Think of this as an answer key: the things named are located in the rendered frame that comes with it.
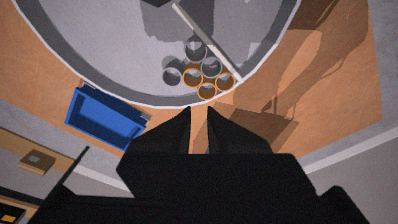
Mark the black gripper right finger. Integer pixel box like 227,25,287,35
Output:
207,106,273,154

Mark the bronze bushing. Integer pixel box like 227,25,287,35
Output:
197,76,217,100
214,66,235,92
182,62,203,88

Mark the grey metal bushing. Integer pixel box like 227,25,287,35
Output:
161,61,184,87
184,36,207,63
200,52,222,78

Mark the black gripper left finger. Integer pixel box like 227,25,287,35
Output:
124,106,191,154

